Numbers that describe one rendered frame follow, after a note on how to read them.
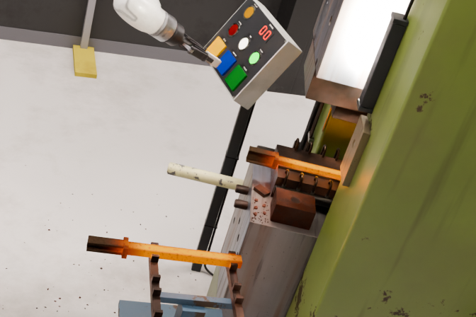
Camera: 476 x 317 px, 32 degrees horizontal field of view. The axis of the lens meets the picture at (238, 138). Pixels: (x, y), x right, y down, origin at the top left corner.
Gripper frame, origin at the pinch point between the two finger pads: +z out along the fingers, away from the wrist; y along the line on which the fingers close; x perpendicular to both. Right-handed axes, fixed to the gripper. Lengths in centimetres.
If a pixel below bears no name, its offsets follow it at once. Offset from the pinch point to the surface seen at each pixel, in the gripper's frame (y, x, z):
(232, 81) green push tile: 0.6, -2.0, 12.6
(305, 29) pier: -150, 11, 147
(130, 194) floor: -60, -89, 62
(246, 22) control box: -17.5, 14.4, 13.5
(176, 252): 77, -30, -24
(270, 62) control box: 7.1, 12.4, 14.3
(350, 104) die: 59, 26, 3
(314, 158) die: 45, 3, 23
